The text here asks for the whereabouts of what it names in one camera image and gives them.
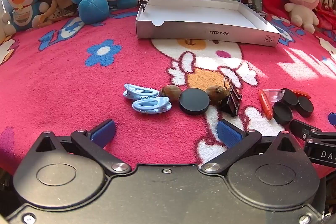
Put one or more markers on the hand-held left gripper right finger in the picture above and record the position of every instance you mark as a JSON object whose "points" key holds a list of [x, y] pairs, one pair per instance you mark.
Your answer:
{"points": [[229, 133]]}

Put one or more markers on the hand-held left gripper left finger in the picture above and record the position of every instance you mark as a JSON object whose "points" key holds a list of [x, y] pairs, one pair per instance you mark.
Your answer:
{"points": [[103, 132]]}

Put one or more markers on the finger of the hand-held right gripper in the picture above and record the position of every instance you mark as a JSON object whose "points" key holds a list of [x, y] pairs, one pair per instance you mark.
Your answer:
{"points": [[302, 129], [332, 119]]}

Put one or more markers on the small black disc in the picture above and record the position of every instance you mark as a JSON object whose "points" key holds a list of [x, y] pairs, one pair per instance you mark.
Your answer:
{"points": [[305, 106], [283, 113], [290, 98]]}

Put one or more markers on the large black binder clip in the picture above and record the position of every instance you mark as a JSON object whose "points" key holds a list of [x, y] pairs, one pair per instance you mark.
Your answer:
{"points": [[232, 102]]}

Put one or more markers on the orange plastic tube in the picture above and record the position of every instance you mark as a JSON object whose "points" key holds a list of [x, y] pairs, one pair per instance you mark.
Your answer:
{"points": [[265, 106], [301, 93]]}

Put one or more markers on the brown walnut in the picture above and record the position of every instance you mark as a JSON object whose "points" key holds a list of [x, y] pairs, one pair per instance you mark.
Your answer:
{"points": [[216, 93], [171, 91]]}

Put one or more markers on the clear plastic cup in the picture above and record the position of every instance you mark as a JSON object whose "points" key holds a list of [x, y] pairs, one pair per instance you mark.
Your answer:
{"points": [[274, 95]]}

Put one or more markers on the large black disc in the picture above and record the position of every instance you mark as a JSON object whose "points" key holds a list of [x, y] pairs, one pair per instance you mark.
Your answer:
{"points": [[194, 102]]}

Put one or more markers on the light blue hair clip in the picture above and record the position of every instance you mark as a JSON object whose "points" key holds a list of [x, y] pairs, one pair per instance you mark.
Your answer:
{"points": [[140, 91], [152, 106]]}

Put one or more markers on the white cardboard box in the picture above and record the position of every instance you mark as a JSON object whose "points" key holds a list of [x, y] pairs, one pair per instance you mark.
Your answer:
{"points": [[194, 10]]}

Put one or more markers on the pink printed blanket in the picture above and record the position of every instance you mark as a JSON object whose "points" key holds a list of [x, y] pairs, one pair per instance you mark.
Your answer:
{"points": [[65, 87]]}

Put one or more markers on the small black binder clip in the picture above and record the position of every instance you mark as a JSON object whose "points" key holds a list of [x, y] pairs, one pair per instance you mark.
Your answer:
{"points": [[143, 5]]}

